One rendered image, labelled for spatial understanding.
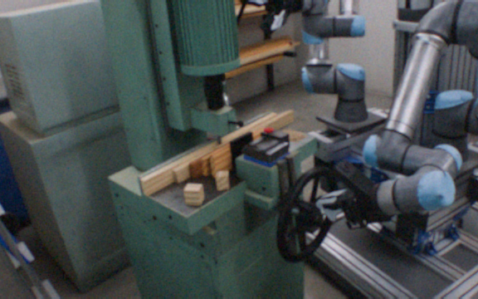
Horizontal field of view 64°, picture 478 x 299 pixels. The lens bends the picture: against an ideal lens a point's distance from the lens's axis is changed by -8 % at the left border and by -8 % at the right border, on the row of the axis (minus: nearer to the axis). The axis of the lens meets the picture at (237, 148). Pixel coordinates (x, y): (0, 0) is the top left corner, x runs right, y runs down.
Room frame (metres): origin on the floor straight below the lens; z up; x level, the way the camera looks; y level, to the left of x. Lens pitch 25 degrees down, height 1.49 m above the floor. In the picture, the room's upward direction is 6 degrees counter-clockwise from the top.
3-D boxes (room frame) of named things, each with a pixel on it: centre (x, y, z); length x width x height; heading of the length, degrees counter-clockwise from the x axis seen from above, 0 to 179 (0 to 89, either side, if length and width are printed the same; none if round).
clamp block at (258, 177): (1.07, -0.09, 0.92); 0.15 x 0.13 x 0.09; 135
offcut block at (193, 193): (0.96, 0.13, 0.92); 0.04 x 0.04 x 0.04; 75
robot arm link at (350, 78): (1.65, -0.50, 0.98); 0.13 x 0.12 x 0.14; 73
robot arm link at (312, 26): (1.43, -0.32, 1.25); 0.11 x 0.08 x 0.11; 73
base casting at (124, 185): (1.29, 0.14, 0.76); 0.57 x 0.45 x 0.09; 45
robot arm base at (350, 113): (1.65, -0.51, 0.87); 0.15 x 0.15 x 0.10
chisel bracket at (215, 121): (1.22, 0.07, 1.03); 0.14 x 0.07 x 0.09; 45
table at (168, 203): (1.13, -0.03, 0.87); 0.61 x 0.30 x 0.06; 135
